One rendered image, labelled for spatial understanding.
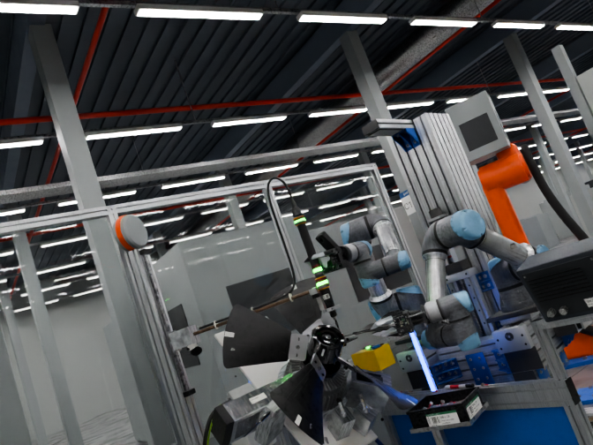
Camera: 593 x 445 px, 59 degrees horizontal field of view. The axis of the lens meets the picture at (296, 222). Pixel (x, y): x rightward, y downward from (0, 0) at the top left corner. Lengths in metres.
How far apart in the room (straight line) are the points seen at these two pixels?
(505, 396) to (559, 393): 0.20
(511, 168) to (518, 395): 4.00
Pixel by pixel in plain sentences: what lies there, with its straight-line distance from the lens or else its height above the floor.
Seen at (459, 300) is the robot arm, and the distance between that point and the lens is 1.89.
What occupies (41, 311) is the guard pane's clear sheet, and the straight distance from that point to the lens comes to 2.31.
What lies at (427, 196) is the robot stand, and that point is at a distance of 2.69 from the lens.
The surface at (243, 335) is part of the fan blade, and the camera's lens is 1.86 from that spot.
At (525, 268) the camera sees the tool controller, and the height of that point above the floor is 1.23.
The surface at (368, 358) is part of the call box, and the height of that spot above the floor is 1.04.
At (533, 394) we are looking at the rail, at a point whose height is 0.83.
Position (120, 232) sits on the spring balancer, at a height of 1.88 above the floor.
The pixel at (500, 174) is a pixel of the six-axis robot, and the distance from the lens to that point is 5.80.
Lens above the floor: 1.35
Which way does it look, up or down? 9 degrees up
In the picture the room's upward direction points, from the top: 20 degrees counter-clockwise
